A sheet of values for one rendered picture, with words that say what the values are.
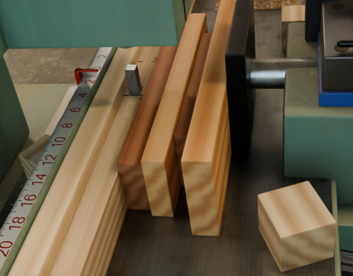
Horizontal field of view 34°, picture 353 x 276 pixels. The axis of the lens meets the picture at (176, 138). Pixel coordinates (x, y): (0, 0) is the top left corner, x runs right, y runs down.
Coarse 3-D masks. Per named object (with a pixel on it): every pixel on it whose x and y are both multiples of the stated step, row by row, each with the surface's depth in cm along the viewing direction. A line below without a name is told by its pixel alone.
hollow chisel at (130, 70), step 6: (126, 66) 47; (132, 66) 47; (126, 72) 47; (132, 72) 47; (138, 72) 48; (126, 78) 47; (132, 78) 47; (138, 78) 48; (132, 84) 48; (138, 84) 48; (132, 90) 48; (138, 90) 48
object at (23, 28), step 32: (0, 0) 42; (32, 0) 41; (64, 0) 41; (96, 0) 40; (128, 0) 40; (160, 0) 39; (32, 32) 43; (64, 32) 42; (96, 32) 42; (128, 32) 41; (160, 32) 41
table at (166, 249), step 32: (256, 32) 62; (256, 96) 53; (256, 128) 49; (256, 160) 46; (256, 192) 43; (320, 192) 42; (128, 224) 42; (160, 224) 42; (224, 224) 41; (256, 224) 41; (352, 224) 44; (128, 256) 40; (160, 256) 39; (192, 256) 39; (224, 256) 39; (256, 256) 38
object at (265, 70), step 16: (240, 0) 48; (240, 16) 45; (240, 32) 43; (240, 48) 41; (240, 64) 41; (256, 64) 46; (272, 64) 45; (288, 64) 45; (304, 64) 45; (240, 80) 42; (256, 80) 46; (272, 80) 46; (240, 96) 43; (240, 112) 44; (240, 128) 45; (240, 144) 46
